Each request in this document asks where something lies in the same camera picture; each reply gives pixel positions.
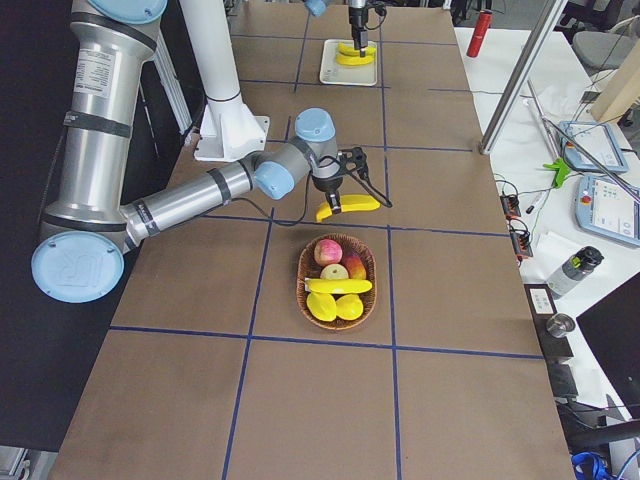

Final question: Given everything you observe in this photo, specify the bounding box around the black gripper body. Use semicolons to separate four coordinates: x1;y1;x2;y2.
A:
312;170;343;200
347;0;368;45

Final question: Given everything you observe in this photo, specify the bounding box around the yellow banana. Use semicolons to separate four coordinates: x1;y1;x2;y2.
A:
337;42;377;57
335;52;376;67
315;194;381;223
304;278;373;295

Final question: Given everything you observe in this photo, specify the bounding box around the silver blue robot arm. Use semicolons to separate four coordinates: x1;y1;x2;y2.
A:
304;0;369;57
31;1;342;303

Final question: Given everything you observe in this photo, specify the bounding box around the brown woven basket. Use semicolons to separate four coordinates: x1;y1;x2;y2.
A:
296;233;377;331

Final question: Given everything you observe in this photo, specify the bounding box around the white rectangular bear tray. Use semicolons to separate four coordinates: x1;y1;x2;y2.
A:
319;39;378;86

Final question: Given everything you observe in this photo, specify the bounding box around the pink red apple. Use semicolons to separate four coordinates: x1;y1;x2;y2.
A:
313;238;343;267

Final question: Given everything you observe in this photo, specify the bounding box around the red orange mango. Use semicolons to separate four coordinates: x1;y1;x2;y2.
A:
341;252;367;280

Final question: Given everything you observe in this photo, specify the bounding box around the yellow green apple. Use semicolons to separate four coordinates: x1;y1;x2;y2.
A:
320;263;350;280

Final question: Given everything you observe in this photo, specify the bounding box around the yellow lemon right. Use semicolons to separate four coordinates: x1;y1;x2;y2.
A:
336;294;364;321

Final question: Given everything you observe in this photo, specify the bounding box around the red cylindrical bottle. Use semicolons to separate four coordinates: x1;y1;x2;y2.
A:
466;10;493;58

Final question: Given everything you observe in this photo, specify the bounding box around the orange black electronics box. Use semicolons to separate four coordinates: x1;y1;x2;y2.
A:
500;194;521;220

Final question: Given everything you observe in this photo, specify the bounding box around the long metal reacher grabber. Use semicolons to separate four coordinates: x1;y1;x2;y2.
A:
527;80;639;203

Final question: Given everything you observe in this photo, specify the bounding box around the grey water bottle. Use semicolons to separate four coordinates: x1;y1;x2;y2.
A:
546;246;604;299

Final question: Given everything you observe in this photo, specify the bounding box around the far blue teach pendant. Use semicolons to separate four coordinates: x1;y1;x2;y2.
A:
558;121;629;174

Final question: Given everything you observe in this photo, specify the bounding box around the blue teach pendant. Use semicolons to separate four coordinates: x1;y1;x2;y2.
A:
575;175;639;247
558;121;629;174

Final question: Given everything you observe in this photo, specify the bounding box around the small metal cup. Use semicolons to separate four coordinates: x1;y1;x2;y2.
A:
545;313;576;339

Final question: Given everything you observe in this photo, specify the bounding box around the near blue teach pendant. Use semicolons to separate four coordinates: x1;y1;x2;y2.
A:
575;175;639;247

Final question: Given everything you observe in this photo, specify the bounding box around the black monitor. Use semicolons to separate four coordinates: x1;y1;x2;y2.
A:
577;274;639;419

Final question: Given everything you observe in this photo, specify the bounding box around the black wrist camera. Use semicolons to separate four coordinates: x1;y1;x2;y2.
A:
336;147;370;181

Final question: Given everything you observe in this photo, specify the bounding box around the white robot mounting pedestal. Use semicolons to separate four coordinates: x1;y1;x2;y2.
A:
180;0;270;162

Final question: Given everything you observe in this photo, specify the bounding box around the aluminium frame post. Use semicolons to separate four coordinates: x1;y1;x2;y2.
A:
479;0;568;155

